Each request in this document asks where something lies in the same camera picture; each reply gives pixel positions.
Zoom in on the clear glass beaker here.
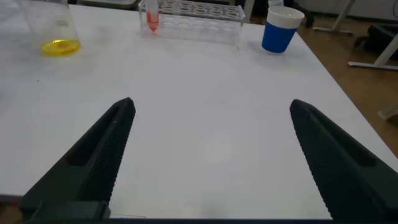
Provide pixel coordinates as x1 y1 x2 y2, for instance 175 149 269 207
17 0 82 58

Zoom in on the long white standing desk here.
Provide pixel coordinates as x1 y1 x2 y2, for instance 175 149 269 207
312 0 398 72

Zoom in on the blue white paper cup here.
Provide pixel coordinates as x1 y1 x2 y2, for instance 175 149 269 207
261 5 306 54

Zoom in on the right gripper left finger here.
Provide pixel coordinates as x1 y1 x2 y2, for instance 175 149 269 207
18 96 137 218

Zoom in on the red pigment test tube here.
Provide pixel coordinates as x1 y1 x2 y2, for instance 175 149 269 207
144 0 160 33

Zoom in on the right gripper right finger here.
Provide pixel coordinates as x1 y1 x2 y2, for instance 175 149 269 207
289 98 398 222

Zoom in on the clear plastic test tube rack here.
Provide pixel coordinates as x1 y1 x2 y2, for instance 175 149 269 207
137 0 246 47

